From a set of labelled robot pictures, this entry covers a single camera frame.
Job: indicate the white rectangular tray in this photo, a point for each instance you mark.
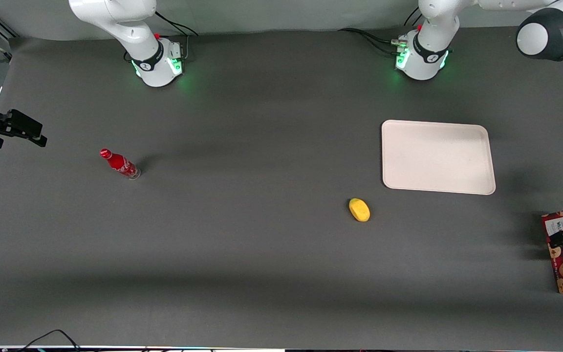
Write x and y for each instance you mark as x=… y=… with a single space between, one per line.
x=435 y=156

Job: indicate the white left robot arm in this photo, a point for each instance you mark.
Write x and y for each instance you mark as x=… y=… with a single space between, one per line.
x=428 y=49

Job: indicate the red soda bottle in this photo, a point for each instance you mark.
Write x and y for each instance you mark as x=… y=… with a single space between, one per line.
x=120 y=164

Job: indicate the yellow lemon toy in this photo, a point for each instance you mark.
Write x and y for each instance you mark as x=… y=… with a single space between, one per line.
x=359 y=209

